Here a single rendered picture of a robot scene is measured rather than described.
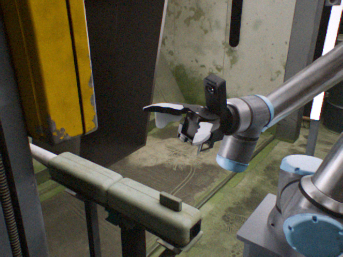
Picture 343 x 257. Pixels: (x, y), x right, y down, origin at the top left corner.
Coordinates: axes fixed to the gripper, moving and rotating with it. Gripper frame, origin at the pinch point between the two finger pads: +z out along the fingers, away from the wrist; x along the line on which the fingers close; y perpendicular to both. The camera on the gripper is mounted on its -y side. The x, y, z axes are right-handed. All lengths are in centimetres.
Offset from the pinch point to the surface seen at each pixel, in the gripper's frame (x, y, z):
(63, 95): -13.4, -14.4, 28.8
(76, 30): -12.1, -20.0, 27.3
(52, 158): 7.8, 8.5, 18.5
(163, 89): 205, 97, -207
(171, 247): -20.6, 5.5, 15.7
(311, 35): 86, -1, -248
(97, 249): -3.2, 23.6, 13.7
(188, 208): -18.6, 2.2, 11.5
